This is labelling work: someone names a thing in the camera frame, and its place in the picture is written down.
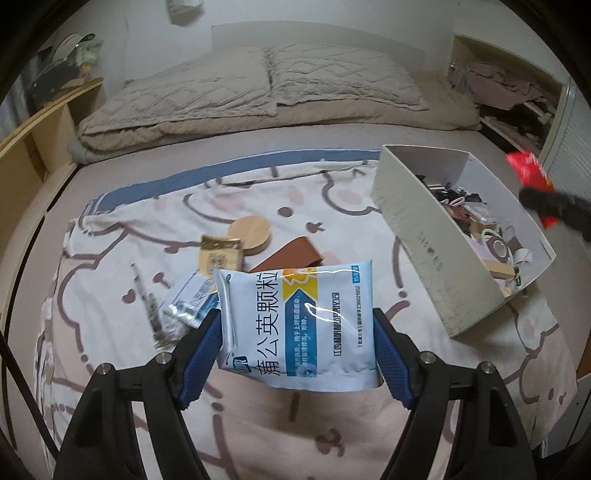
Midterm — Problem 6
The dark bag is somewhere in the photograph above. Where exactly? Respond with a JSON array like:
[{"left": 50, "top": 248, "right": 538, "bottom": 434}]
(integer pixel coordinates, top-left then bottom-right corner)
[{"left": 25, "top": 46, "right": 93, "bottom": 107}]

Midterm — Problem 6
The wooden bedside shelf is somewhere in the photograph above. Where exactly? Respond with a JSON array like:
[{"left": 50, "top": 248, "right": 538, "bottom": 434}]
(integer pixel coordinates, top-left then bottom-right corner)
[{"left": 0, "top": 76, "right": 105, "bottom": 185}]

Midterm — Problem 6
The white cardboard box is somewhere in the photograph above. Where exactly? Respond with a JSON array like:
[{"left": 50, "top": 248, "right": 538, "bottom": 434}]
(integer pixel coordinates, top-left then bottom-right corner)
[{"left": 370, "top": 144, "right": 557, "bottom": 339}]

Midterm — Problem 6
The brown leather case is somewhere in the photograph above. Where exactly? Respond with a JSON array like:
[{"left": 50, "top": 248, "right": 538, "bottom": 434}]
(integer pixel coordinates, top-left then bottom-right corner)
[{"left": 247, "top": 235, "right": 321, "bottom": 275}]

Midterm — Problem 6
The round wooden disc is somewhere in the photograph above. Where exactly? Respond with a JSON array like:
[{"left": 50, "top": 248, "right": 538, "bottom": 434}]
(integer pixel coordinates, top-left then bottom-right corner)
[{"left": 228, "top": 215, "right": 273, "bottom": 257}]

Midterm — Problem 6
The printed blanket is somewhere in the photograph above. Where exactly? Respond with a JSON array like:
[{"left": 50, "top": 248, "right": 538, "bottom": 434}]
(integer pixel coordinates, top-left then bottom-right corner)
[{"left": 39, "top": 148, "right": 578, "bottom": 480}]

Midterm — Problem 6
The pile of hair accessories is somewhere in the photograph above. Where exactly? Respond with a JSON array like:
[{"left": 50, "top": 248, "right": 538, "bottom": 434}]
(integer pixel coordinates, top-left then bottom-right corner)
[{"left": 413, "top": 173, "right": 536, "bottom": 296}]

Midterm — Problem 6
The yellow brown packet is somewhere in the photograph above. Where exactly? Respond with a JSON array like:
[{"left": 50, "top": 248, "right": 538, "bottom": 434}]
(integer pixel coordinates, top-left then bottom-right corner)
[{"left": 198, "top": 233, "right": 243, "bottom": 278}]

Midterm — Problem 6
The red packet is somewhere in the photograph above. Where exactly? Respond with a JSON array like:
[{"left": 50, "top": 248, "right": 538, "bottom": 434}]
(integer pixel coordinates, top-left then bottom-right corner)
[{"left": 505, "top": 151, "right": 561, "bottom": 229}]

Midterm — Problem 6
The black cable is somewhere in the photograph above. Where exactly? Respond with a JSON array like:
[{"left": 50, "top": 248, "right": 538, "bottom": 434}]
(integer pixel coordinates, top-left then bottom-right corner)
[{"left": 0, "top": 330, "right": 61, "bottom": 457}]

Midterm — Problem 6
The beige folded blanket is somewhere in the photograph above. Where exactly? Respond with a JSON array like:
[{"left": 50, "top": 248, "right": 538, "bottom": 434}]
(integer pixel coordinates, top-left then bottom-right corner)
[{"left": 272, "top": 99, "right": 483, "bottom": 134}]

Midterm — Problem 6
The metal nail clipper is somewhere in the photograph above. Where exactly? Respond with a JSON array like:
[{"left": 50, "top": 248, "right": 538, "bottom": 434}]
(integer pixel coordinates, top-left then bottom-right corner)
[{"left": 130, "top": 262, "right": 175, "bottom": 349}]

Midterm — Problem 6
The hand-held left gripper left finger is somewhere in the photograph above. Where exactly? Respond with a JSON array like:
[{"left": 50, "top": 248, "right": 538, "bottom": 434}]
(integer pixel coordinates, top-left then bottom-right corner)
[{"left": 54, "top": 308, "right": 223, "bottom": 480}]

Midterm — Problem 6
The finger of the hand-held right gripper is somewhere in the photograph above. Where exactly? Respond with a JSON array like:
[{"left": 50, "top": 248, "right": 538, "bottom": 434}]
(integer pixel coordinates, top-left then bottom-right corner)
[{"left": 519, "top": 185, "right": 591, "bottom": 241}]

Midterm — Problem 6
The pile of clothes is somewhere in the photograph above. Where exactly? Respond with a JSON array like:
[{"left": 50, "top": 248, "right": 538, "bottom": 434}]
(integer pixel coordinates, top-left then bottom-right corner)
[{"left": 448, "top": 60, "right": 561, "bottom": 153}]

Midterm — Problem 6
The grey quilted pillow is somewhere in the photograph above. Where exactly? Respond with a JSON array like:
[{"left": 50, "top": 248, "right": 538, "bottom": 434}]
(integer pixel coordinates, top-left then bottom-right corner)
[
  {"left": 81, "top": 46, "right": 273, "bottom": 151},
  {"left": 265, "top": 44, "right": 430, "bottom": 116}
]

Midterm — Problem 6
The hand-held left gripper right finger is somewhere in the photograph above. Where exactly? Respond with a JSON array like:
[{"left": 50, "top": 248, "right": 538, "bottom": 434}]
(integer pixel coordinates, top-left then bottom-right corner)
[{"left": 372, "top": 308, "right": 539, "bottom": 480}]

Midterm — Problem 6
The white louvred door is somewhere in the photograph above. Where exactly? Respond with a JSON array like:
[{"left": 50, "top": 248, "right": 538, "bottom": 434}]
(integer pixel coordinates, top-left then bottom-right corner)
[{"left": 538, "top": 76, "right": 591, "bottom": 185}]

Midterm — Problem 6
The white hat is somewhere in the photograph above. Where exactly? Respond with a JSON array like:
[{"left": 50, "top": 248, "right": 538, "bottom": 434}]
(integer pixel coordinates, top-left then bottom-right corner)
[{"left": 55, "top": 32, "right": 100, "bottom": 58}]

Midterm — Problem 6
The blue white sachet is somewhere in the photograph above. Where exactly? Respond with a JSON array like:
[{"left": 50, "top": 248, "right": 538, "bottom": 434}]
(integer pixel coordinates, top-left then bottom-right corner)
[
  {"left": 211, "top": 258, "right": 384, "bottom": 393},
  {"left": 161, "top": 270, "right": 221, "bottom": 324}
]

